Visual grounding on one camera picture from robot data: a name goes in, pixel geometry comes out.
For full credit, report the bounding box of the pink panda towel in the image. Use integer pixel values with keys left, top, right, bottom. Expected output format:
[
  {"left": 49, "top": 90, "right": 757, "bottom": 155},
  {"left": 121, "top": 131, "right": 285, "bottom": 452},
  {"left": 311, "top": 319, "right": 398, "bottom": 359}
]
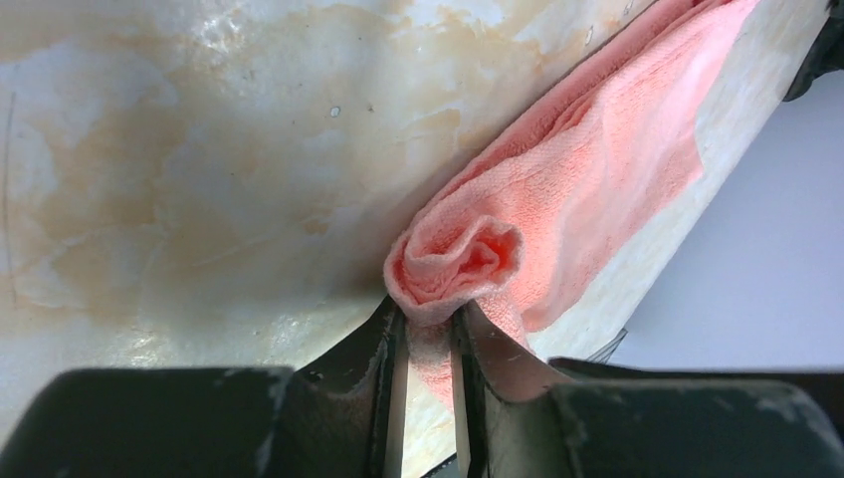
[{"left": 383, "top": 1, "right": 754, "bottom": 404}]

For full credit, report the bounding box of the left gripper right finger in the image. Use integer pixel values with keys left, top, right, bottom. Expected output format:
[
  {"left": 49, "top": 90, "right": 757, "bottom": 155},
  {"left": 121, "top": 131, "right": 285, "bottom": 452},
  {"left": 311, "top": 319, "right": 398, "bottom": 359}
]
[{"left": 451, "top": 303, "right": 843, "bottom": 477}]

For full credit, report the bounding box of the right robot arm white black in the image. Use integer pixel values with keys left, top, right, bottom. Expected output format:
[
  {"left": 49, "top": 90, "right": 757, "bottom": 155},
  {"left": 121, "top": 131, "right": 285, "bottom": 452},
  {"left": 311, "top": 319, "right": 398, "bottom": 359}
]
[{"left": 782, "top": 0, "right": 843, "bottom": 103}]

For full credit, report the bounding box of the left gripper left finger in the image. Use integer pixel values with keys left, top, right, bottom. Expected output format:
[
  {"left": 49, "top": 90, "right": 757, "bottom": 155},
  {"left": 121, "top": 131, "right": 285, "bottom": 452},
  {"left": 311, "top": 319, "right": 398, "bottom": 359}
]
[{"left": 1, "top": 300, "right": 406, "bottom": 477}]

